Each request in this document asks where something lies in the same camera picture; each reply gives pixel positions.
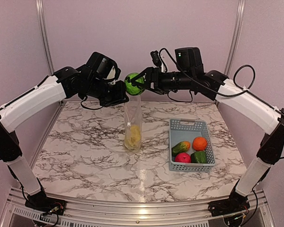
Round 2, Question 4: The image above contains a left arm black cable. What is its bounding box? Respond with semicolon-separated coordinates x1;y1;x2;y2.
80;96;105;111

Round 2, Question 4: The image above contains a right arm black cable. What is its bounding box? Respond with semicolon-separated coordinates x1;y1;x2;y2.
215;65;256;97

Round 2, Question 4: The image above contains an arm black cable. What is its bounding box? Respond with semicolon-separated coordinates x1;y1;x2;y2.
215;65;256;97
80;96;105;111

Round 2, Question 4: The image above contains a yellow toy banana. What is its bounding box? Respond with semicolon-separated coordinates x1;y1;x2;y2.
124;129;141;150

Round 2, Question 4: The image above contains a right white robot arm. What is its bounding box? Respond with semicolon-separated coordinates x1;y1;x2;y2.
128;67;284;217

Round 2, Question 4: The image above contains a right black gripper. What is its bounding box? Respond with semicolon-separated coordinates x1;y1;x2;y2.
131;66;195;95

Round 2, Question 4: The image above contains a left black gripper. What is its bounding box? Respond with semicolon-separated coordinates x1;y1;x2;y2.
86;77;128;106

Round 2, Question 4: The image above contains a grey plastic basket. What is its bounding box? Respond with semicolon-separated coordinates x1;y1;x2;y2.
169;119;216;172

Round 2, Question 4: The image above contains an aluminium frame post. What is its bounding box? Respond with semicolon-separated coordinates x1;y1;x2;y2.
35;0;54;75
224;0;246;76

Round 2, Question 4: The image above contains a green orange toy cucumber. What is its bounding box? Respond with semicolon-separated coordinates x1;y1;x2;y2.
171;141;191;157

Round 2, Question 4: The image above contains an orange toy orange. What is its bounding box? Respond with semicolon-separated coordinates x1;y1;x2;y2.
192;137;208;151

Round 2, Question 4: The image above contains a clear zip top bag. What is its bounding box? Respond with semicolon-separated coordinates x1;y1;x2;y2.
124;95;142;152

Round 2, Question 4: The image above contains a red toy apple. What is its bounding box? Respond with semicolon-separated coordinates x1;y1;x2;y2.
175;152;191;163

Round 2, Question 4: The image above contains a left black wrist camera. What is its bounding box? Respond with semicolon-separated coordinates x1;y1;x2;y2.
80;52;121;83

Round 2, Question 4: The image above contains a left aluminium frame post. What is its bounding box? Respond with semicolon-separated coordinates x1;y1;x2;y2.
35;0;54;75

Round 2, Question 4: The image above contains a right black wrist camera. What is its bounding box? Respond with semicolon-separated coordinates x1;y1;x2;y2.
150;47;204;74

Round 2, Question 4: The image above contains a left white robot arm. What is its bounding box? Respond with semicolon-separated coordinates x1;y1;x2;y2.
0;66;129;211

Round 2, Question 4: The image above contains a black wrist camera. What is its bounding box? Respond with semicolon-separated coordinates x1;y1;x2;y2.
150;47;204;74
80;52;121;83

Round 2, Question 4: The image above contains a green toy bell pepper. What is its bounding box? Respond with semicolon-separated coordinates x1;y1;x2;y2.
190;151;207;164

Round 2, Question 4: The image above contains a yellow toy lemon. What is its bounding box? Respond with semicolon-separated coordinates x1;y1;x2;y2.
130;125;141;141

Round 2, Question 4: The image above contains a right aluminium frame post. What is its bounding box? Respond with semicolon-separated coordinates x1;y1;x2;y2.
224;0;246;76

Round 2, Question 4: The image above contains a front aluminium rail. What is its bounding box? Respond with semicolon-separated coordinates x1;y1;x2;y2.
0;186;275;227

